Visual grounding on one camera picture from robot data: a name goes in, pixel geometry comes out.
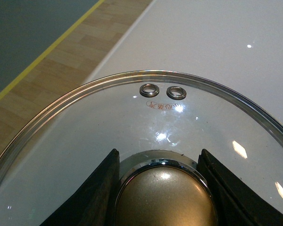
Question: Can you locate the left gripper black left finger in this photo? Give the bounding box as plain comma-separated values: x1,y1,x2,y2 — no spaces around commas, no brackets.
41,149,120,226

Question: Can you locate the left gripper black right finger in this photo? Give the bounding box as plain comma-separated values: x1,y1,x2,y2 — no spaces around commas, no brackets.
197,149,283,226

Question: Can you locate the glass pot lid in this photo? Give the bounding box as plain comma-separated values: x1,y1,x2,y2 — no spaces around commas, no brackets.
0,71,283,226

